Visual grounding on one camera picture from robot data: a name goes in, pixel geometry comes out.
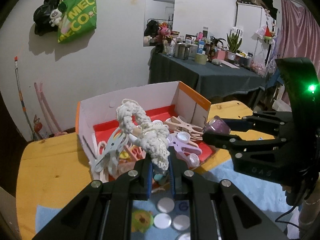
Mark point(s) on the steel pot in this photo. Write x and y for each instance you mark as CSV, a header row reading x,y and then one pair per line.
x,y
182,51

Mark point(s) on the cream crochet scrunchie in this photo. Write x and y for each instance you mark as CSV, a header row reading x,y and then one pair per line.
x,y
152,138

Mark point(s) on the green bear figurine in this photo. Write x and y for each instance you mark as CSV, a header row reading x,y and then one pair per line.
x,y
141,221

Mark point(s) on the beige large clothes peg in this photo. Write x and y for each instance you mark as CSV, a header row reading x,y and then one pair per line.
x,y
178,125

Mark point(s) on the pink plush toy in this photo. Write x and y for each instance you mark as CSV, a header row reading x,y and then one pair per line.
x,y
163,32

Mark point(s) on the dark green clothed table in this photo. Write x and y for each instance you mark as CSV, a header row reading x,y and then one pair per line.
x,y
208,80

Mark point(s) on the orange cardboard box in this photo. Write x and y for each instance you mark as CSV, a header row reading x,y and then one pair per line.
x,y
96,120

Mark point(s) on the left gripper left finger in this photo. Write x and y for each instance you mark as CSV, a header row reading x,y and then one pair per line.
x,y
102,210

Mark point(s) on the potted snake plant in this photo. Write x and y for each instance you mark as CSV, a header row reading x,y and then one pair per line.
x,y
234,42

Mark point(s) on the large white printed lid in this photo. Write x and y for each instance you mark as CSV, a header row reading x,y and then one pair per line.
x,y
184,236

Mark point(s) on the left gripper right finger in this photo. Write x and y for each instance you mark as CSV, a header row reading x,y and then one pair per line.
x,y
218,210

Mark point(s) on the pink curtain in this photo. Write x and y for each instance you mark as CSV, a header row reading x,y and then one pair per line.
x,y
299,35

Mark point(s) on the grey large clothes peg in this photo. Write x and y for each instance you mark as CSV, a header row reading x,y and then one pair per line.
x,y
110,156

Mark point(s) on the green Meco shopping bag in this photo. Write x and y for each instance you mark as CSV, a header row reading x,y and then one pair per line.
x,y
78,18

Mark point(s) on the tape roll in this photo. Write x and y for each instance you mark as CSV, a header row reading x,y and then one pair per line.
x,y
201,58

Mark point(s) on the orange handled broom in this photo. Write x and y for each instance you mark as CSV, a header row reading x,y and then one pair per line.
x,y
33,134

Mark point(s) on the black bag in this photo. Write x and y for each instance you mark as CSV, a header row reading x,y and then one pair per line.
x,y
41,17

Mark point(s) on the blue lid with G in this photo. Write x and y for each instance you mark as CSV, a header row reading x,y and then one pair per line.
x,y
183,206

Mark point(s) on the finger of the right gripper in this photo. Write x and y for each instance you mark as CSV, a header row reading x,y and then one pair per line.
x,y
227,124
225,141

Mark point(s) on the white bottle cap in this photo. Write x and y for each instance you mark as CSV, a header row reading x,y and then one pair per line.
x,y
181,222
162,221
165,205

